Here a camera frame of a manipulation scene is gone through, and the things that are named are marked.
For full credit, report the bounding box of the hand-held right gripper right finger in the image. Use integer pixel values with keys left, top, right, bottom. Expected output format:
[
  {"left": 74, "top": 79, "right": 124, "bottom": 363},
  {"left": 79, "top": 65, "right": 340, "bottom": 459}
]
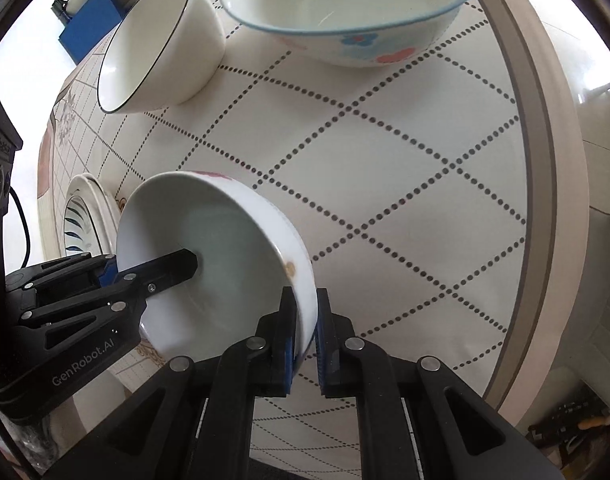
[{"left": 316, "top": 287, "right": 571, "bottom": 480}]

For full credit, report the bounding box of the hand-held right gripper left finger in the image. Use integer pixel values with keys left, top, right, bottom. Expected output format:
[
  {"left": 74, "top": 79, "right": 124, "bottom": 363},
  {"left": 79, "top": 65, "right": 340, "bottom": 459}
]
[{"left": 40, "top": 287, "right": 298, "bottom": 480}]

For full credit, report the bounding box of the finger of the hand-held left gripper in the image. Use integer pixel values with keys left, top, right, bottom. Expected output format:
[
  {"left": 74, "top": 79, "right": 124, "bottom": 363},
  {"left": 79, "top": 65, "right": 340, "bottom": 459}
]
[
  {"left": 15, "top": 247, "right": 202, "bottom": 353},
  {"left": 5, "top": 254, "right": 120, "bottom": 297}
]

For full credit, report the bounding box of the white bowl pink print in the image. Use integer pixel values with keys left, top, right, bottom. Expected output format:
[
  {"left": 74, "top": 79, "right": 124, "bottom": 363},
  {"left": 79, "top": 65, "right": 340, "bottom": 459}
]
[{"left": 115, "top": 171, "right": 317, "bottom": 361}]

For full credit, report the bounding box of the white plate pink floral print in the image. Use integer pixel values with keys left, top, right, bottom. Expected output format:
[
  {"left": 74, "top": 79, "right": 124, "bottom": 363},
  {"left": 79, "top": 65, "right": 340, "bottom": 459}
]
[{"left": 67, "top": 172, "right": 124, "bottom": 261}]

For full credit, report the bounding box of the beige cloth brown patch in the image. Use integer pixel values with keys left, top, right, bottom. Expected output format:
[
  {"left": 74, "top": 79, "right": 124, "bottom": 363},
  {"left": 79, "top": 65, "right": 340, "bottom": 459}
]
[{"left": 36, "top": 125, "right": 56, "bottom": 201}]

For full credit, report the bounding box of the diamond pattern floral tablecloth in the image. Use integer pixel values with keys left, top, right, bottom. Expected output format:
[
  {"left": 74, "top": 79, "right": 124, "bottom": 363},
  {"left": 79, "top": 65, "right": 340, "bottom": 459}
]
[{"left": 37, "top": 0, "right": 610, "bottom": 461}]

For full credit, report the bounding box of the white bowl black rim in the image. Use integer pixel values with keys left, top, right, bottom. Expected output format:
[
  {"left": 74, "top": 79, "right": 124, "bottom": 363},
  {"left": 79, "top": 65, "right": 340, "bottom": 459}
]
[{"left": 96, "top": 0, "right": 227, "bottom": 114}]

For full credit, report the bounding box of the blue folded mat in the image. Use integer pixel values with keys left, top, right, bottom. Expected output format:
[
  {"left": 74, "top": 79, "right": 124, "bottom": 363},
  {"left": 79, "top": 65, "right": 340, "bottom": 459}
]
[{"left": 60, "top": 0, "right": 124, "bottom": 63}]

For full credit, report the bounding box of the white bowl blue rim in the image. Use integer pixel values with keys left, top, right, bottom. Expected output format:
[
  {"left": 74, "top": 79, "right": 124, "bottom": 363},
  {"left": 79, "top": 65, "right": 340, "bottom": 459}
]
[{"left": 219, "top": 0, "right": 482, "bottom": 67}]

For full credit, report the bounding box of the black cable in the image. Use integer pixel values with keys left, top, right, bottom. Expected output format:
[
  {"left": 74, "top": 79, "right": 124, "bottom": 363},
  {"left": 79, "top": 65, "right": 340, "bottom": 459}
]
[{"left": 7, "top": 187, "right": 32, "bottom": 272}]

